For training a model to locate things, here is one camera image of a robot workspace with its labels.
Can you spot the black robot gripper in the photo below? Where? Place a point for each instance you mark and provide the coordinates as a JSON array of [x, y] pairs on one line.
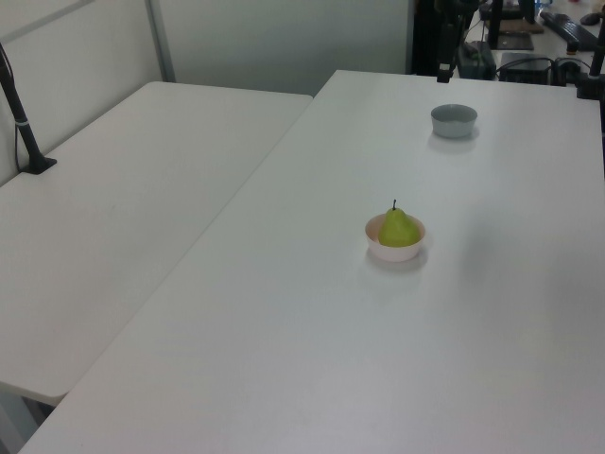
[[456, 7]]

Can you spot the green pear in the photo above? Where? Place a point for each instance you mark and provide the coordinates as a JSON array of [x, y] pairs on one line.
[[398, 232]]

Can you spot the grey bowl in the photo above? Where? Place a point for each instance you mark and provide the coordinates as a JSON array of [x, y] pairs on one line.
[[454, 127]]

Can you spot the pink bowl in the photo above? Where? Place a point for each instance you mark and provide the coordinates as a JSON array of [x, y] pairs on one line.
[[393, 254]]

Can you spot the dark green bag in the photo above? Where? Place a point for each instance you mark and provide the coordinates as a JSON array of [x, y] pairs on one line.
[[477, 61]]

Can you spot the black monitor stand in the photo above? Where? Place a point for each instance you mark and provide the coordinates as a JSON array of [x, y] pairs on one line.
[[513, 42]]

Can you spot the black equipment box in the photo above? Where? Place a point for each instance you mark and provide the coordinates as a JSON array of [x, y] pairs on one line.
[[524, 68]]

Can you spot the black keyboard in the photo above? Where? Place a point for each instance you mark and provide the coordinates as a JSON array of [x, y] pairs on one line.
[[569, 29]]

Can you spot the black computer mouse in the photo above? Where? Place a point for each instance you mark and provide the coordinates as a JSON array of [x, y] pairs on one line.
[[590, 19]]

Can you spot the white side table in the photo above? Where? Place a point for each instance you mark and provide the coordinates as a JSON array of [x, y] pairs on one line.
[[142, 213]]

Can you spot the black stand pole with base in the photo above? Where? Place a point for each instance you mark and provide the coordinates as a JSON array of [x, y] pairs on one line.
[[26, 127]]

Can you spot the black camera stand clamp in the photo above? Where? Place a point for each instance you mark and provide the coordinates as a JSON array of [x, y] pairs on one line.
[[588, 87]]

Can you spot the grey metal partition post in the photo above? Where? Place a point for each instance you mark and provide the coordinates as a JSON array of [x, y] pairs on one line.
[[163, 47]]

